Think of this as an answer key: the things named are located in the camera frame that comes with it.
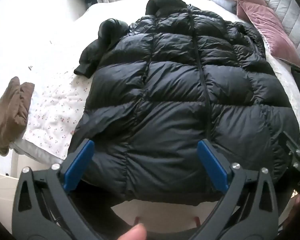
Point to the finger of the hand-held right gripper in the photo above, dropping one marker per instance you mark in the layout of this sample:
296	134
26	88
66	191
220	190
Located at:
288	141

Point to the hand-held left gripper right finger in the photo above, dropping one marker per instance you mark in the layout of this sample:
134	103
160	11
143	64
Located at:
212	165

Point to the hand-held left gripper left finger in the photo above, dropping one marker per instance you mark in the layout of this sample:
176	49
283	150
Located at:
80	165

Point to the black puffer jacket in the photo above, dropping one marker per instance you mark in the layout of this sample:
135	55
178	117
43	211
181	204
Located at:
170	100

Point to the person's left hand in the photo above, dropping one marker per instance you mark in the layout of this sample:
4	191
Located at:
131	232

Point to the bed with cherry print sheet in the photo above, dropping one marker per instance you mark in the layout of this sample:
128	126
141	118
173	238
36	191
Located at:
52	110

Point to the brown cloth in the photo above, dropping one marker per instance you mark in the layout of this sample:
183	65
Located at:
11	115

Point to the large pink velvet pillow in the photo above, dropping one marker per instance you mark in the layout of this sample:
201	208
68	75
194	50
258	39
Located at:
265	30

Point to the grey quilted headboard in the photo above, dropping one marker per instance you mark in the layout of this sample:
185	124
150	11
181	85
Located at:
290	12

